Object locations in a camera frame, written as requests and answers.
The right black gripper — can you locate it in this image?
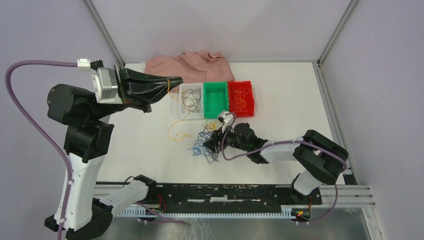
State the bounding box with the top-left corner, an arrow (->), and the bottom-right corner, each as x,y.
203,121 -> 249,153

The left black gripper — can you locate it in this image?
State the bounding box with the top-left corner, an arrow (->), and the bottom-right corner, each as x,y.
89,61 -> 185,119

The coloured wire bundle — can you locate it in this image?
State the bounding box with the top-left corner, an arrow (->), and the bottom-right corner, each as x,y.
186,121 -> 223,165

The yellow thin wire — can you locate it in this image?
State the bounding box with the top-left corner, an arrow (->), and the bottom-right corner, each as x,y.
230,87 -> 253,114
166,78 -> 194,143

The black thin wire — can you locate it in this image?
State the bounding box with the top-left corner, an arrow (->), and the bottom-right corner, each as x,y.
180,88 -> 203,116

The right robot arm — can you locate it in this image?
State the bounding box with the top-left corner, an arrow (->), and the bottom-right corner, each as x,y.
203,123 -> 349,204

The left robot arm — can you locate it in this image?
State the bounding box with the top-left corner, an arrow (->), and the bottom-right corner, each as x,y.
44,60 -> 183,240

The green plastic bin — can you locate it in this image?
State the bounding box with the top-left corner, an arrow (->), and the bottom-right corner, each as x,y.
203,82 -> 230,119

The white plastic bin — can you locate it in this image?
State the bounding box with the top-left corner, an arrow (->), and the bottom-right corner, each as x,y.
177,83 -> 204,120

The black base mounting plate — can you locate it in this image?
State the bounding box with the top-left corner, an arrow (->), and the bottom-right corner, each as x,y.
141,183 -> 323,214

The pink crumpled cloth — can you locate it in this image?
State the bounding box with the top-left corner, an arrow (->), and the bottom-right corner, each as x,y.
144,50 -> 235,84

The red plastic bin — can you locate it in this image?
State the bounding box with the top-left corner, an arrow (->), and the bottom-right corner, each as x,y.
227,81 -> 255,117

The white slotted cable duct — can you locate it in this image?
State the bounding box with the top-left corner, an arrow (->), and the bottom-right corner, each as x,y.
117,206 -> 299,220

